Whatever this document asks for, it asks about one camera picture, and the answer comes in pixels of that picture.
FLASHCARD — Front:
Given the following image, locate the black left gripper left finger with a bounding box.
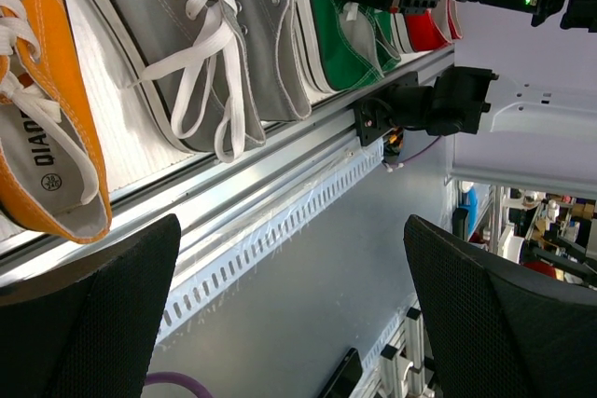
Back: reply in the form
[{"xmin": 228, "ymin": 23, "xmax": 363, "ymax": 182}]
[{"xmin": 1, "ymin": 214, "xmax": 181, "ymax": 397}]

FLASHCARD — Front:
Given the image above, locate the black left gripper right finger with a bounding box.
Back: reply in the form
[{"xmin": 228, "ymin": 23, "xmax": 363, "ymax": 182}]
[{"xmin": 404, "ymin": 214, "xmax": 596, "ymax": 397}]

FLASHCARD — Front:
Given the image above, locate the orange sneaker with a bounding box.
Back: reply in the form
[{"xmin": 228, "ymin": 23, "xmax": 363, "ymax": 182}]
[{"xmin": 1, "ymin": 0, "xmax": 112, "ymax": 243}]

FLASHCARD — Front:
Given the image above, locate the green sneaker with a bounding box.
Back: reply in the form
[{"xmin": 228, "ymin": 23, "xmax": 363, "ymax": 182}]
[
  {"xmin": 296, "ymin": 0, "xmax": 382, "ymax": 93},
  {"xmin": 373, "ymin": 10, "xmax": 401, "ymax": 73}
]

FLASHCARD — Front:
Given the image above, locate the grey sneaker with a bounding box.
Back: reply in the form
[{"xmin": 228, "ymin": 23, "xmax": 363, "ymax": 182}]
[
  {"xmin": 236, "ymin": 0, "xmax": 312, "ymax": 122},
  {"xmin": 91, "ymin": 0, "xmax": 265, "ymax": 163}
]

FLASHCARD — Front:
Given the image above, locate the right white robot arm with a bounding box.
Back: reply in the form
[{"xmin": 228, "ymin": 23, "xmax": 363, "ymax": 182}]
[{"xmin": 342, "ymin": 0, "xmax": 596, "ymax": 137}]

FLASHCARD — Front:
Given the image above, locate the right red sneaker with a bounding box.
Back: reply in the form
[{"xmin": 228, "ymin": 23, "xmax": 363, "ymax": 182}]
[{"xmin": 447, "ymin": 0, "xmax": 463, "ymax": 40}]

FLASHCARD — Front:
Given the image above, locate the red sneaker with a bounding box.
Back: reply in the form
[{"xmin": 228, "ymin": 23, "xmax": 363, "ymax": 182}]
[
  {"xmin": 447, "ymin": 0, "xmax": 463, "ymax": 40},
  {"xmin": 391, "ymin": 12, "xmax": 452, "ymax": 54}
]

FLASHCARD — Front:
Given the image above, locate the left red sneaker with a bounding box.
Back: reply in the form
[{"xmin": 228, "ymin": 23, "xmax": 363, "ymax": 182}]
[{"xmin": 391, "ymin": 12, "xmax": 452, "ymax": 54}]

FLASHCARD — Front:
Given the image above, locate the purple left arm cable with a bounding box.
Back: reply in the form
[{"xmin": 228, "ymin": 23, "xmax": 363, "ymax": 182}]
[{"xmin": 143, "ymin": 371, "xmax": 216, "ymax": 398}]

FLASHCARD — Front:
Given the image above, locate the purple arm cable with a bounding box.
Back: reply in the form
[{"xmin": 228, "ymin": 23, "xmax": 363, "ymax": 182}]
[
  {"xmin": 381, "ymin": 134, "xmax": 443, "ymax": 174},
  {"xmin": 143, "ymin": 371, "xmax": 216, "ymax": 398}
]

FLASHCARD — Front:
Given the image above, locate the white slotted cable duct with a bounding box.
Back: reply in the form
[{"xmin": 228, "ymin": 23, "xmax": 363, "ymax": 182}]
[{"xmin": 156, "ymin": 139, "xmax": 383, "ymax": 344}]

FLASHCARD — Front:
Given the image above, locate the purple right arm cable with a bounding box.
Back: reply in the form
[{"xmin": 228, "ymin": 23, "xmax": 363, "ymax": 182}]
[{"xmin": 381, "ymin": 134, "xmax": 443, "ymax": 174}]

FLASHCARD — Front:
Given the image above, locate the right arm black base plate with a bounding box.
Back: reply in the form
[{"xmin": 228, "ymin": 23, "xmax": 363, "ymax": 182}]
[{"xmin": 353, "ymin": 72, "xmax": 419, "ymax": 147}]

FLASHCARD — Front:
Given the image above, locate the aluminium mounting rail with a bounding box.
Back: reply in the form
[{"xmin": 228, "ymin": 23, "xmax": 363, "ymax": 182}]
[{"xmin": 1, "ymin": 49, "xmax": 453, "ymax": 285}]

